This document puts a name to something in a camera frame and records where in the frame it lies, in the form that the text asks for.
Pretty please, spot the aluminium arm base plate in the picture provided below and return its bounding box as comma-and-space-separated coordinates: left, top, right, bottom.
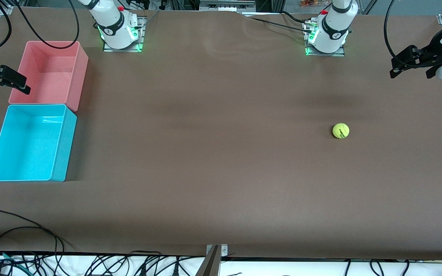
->
103, 15, 147, 52
305, 19, 346, 57

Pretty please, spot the white cable shelf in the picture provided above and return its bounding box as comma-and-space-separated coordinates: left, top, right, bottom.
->
0, 253, 442, 276

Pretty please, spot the grey power strip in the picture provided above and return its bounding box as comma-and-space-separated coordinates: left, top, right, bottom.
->
199, 0, 256, 12

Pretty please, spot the yellow tennis ball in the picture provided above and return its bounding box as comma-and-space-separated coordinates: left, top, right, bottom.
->
332, 123, 350, 139

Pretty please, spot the pink plastic bin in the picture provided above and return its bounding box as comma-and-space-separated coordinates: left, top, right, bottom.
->
8, 41, 89, 112

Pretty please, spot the teal cable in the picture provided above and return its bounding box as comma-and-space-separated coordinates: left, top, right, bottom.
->
0, 250, 28, 271

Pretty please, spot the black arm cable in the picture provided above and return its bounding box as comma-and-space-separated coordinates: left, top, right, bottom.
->
10, 0, 80, 49
384, 0, 421, 69

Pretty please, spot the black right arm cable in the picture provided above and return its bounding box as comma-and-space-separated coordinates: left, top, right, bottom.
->
10, 0, 80, 49

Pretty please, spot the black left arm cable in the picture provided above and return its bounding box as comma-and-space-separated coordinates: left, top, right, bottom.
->
384, 0, 421, 69

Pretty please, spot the black base power cable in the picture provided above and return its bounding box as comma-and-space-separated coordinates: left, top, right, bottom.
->
250, 15, 310, 32

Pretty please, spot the metal table bracket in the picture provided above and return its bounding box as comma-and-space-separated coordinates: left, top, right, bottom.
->
195, 244, 228, 276

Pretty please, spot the blue plastic bin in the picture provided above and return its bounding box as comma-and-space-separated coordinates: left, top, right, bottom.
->
0, 104, 78, 182

